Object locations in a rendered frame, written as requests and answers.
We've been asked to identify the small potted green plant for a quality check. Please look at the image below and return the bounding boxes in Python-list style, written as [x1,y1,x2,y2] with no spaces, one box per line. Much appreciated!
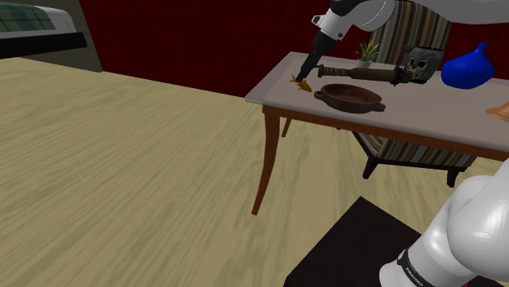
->
[355,40,382,69]

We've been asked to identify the brown two-handled clay dish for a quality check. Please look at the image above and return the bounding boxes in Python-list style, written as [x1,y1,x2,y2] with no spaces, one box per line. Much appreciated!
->
[313,83,387,115]

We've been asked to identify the striped armchair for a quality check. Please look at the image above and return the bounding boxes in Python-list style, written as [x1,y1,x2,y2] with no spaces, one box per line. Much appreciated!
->
[352,0,478,188]

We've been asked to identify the small orange fish figure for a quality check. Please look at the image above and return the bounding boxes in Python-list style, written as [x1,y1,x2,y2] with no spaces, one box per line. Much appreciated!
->
[289,74,314,94]

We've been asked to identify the blue vase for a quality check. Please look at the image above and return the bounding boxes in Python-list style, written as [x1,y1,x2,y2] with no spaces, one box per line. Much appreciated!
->
[440,42,497,90]

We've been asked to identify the brown skull-pommel dagger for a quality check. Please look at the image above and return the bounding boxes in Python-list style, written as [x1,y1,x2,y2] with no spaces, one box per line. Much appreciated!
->
[316,46,445,86]

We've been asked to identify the orange clay object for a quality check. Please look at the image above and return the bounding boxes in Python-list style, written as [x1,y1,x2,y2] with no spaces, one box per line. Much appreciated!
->
[485,101,509,122]

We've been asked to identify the wooden table with grey top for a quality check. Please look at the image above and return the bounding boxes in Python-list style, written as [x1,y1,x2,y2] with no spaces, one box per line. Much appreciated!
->
[244,51,509,216]

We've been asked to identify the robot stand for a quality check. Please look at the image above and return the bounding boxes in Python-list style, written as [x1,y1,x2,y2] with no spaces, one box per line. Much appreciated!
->
[282,196,509,287]

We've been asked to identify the bed with white frame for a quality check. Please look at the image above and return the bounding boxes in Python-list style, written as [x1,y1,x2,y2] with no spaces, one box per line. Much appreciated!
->
[0,4,88,60]

